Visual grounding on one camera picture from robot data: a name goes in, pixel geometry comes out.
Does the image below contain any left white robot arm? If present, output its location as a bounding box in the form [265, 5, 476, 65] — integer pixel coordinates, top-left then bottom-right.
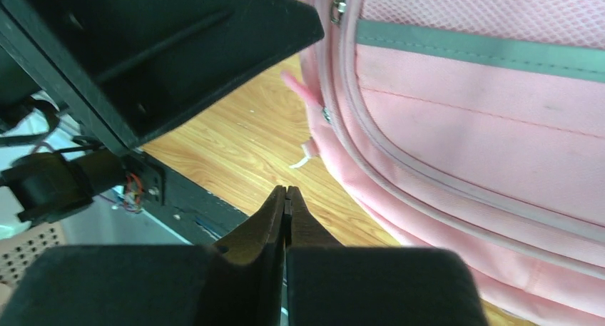
[1, 0, 324, 226]

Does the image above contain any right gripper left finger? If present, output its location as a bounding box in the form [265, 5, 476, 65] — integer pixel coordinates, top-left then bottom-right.
[1, 186, 287, 325]

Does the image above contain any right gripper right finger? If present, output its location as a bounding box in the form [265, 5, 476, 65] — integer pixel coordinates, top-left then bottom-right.
[285, 187, 487, 325]

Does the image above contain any pink student backpack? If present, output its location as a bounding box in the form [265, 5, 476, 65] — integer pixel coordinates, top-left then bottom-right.
[283, 0, 604, 325]

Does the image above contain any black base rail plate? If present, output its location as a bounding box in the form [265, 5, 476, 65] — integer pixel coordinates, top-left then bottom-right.
[122, 153, 248, 244]

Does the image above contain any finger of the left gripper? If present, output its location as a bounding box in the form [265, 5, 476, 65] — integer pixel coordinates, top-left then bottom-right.
[1, 0, 324, 154]

